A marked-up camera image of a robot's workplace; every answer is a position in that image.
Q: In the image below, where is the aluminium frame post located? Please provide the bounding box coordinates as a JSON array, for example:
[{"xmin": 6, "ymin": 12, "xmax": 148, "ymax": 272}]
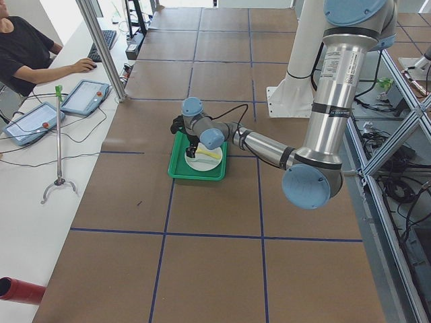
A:
[{"xmin": 76, "ymin": 0, "xmax": 127, "ymax": 102}]

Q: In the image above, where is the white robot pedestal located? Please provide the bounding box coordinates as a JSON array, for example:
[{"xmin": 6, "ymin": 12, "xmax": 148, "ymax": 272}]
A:
[{"xmin": 267, "ymin": 0, "xmax": 326, "ymax": 118}]

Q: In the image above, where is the aluminium side frame rail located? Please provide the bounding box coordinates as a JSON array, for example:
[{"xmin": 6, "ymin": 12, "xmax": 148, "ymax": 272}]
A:
[{"xmin": 344, "ymin": 42, "xmax": 430, "ymax": 322}]

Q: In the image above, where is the white round plate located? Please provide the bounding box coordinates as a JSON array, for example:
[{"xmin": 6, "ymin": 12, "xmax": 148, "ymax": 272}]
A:
[{"xmin": 184, "ymin": 143, "xmax": 222, "ymax": 172}]

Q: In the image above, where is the metal reacher grabber tool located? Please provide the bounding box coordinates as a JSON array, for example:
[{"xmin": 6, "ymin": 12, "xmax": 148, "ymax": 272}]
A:
[{"xmin": 40, "ymin": 85, "xmax": 77, "ymax": 205}]

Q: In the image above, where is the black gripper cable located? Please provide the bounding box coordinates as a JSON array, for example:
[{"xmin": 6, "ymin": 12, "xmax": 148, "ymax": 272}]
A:
[{"xmin": 210, "ymin": 103, "xmax": 249, "ymax": 135}]

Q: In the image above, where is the near teach pendant tablet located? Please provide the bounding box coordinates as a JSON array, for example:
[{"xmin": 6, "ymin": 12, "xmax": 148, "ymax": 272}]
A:
[{"xmin": 3, "ymin": 102, "xmax": 57, "ymax": 146}]

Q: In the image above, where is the green plastic tray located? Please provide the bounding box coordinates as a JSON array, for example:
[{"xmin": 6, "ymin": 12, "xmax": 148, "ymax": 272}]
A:
[{"xmin": 168, "ymin": 132, "xmax": 228, "ymax": 181}]

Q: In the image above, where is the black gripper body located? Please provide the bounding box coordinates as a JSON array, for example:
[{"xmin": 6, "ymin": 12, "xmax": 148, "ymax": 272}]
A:
[{"xmin": 170, "ymin": 115, "xmax": 199, "ymax": 148}]

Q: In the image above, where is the teach pendant tablet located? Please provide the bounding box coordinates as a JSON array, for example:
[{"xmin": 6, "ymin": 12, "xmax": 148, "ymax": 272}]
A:
[
  {"xmin": 3, "ymin": 102, "xmax": 57, "ymax": 146},
  {"xmin": 61, "ymin": 79, "xmax": 110, "ymax": 116}
]

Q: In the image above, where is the yellow plastic spoon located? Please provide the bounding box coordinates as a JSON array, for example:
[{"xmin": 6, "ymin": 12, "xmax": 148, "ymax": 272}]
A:
[{"xmin": 196, "ymin": 148, "xmax": 222, "ymax": 159}]

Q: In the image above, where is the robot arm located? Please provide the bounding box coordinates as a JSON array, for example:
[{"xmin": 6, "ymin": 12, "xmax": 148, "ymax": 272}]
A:
[{"xmin": 170, "ymin": 1, "xmax": 397, "ymax": 209}]

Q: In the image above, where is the red cylinder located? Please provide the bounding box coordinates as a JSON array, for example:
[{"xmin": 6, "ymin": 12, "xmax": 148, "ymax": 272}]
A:
[{"xmin": 1, "ymin": 277, "xmax": 46, "ymax": 305}]

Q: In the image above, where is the black keyboard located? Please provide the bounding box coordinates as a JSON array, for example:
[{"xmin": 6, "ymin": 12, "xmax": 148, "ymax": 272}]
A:
[{"xmin": 86, "ymin": 29, "xmax": 118, "ymax": 63}]

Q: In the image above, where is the far teach pendant tablet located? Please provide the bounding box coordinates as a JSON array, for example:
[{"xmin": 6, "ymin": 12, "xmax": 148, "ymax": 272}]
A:
[{"xmin": 61, "ymin": 79, "xmax": 110, "ymax": 116}]

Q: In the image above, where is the person in black shirt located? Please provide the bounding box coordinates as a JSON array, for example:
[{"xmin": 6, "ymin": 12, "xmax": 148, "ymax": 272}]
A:
[{"xmin": 1, "ymin": 1, "xmax": 97, "ymax": 97}]

